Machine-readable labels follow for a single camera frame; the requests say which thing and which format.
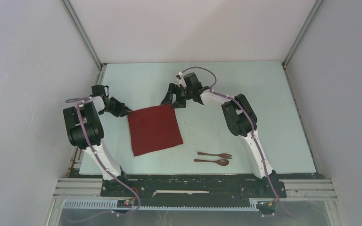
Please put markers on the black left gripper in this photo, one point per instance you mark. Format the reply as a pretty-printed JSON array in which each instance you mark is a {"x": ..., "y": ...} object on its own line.
[{"x": 120, "y": 111}]

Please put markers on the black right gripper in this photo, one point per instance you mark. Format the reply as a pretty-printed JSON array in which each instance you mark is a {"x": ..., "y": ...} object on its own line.
[{"x": 179, "y": 103}]

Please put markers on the red cloth napkin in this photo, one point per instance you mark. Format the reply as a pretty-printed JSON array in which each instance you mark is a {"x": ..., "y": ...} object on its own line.
[{"x": 153, "y": 129}]

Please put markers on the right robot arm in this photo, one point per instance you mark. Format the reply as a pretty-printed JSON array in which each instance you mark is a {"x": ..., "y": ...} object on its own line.
[{"x": 238, "y": 114}]

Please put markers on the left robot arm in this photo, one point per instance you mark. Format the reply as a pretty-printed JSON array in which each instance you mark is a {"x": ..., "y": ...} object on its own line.
[{"x": 85, "y": 130}]

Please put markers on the brown wooden fork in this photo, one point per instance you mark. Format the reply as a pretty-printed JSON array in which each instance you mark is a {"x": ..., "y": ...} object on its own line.
[{"x": 222, "y": 155}]

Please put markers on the brown wooden spoon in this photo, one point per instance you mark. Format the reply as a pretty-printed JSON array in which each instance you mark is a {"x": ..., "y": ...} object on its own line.
[{"x": 221, "y": 162}]

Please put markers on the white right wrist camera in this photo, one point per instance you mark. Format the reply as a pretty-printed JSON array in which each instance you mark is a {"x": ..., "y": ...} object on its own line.
[{"x": 181, "y": 81}]

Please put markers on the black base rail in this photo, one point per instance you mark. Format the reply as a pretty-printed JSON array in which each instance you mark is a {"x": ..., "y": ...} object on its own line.
[{"x": 194, "y": 193}]

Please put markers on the left aluminium frame post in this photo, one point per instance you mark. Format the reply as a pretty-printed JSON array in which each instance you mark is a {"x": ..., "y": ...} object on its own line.
[{"x": 70, "y": 10}]

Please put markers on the aluminium frame post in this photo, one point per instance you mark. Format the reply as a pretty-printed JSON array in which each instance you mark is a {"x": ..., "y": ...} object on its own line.
[
  {"x": 302, "y": 32},
  {"x": 70, "y": 10}
]

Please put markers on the right aluminium frame post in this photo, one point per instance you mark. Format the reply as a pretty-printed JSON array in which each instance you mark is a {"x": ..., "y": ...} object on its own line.
[{"x": 302, "y": 32}]

